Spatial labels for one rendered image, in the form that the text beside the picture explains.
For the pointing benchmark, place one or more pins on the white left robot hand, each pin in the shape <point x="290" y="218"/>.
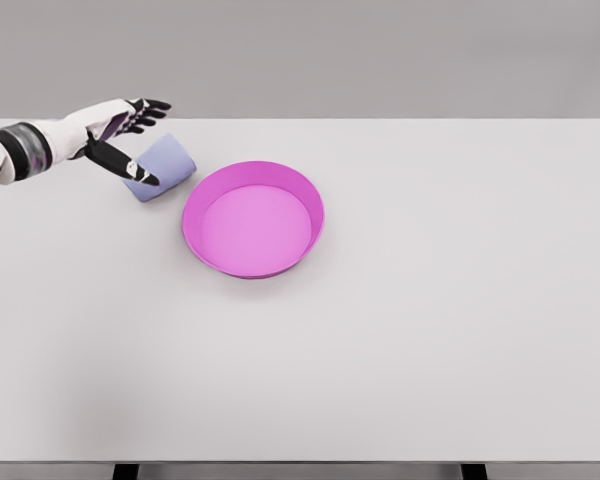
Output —
<point x="98" y="123"/>

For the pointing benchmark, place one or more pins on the lavender cup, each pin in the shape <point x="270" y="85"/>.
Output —
<point x="173" y="163"/>

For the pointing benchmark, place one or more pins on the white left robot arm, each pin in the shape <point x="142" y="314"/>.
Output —
<point x="28" y="145"/>

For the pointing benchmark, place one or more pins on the pink plate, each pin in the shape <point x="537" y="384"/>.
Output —
<point x="254" y="220"/>

